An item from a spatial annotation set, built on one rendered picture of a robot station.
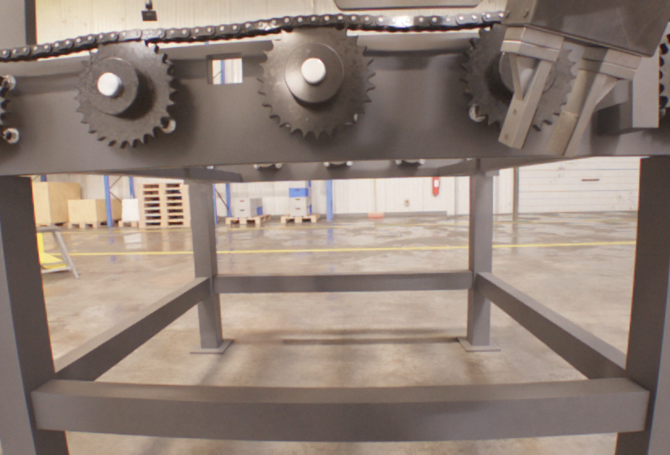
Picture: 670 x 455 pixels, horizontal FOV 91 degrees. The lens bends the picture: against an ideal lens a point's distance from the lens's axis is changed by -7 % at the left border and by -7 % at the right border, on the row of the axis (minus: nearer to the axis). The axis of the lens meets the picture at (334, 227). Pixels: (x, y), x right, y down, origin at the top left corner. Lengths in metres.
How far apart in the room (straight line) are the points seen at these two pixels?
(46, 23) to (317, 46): 13.36
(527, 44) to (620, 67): 0.10
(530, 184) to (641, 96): 10.04
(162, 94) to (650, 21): 0.58
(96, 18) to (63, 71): 12.11
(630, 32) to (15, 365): 0.99
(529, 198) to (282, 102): 10.25
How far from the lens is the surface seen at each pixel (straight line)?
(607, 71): 0.41
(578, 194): 11.34
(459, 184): 9.97
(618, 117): 0.67
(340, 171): 1.52
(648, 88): 0.67
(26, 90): 0.82
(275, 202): 9.81
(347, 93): 0.54
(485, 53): 0.59
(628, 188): 12.17
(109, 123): 0.65
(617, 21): 0.40
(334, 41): 0.57
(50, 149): 0.78
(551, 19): 0.36
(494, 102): 0.58
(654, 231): 0.79
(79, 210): 10.56
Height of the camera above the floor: 0.69
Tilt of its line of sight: 6 degrees down
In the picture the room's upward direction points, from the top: 2 degrees counter-clockwise
